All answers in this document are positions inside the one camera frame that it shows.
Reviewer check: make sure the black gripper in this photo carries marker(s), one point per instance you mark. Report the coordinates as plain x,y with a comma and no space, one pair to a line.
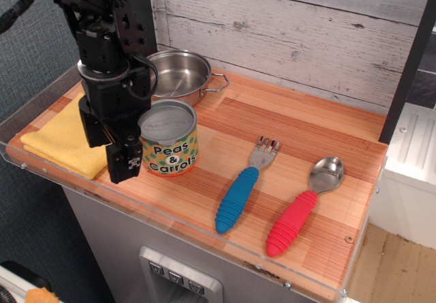
115,96

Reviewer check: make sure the peas and carrots can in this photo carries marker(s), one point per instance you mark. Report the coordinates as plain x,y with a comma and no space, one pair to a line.
169,137

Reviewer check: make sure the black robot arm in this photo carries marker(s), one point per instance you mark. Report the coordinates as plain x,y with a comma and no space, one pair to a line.
108,35

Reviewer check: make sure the stainless steel pot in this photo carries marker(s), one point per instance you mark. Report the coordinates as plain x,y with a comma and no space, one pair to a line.
183,75

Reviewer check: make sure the yellow folded cloth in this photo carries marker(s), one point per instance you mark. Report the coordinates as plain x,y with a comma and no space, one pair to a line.
62,141

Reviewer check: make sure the grey toy fridge cabinet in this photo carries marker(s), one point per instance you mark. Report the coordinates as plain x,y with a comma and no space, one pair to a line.
116,239

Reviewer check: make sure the orange object bottom left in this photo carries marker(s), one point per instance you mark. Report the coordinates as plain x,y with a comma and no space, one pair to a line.
41,295

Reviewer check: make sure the white cabinet on right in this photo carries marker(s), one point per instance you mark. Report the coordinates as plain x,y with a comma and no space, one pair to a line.
404,202

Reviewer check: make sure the blue handled fork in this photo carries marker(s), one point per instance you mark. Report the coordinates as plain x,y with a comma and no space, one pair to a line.
234,202

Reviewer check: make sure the black vertical post left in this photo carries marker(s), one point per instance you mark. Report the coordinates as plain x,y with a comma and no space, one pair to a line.
144,12

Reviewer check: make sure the red handled spoon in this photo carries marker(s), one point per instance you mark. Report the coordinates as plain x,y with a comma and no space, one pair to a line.
326,175

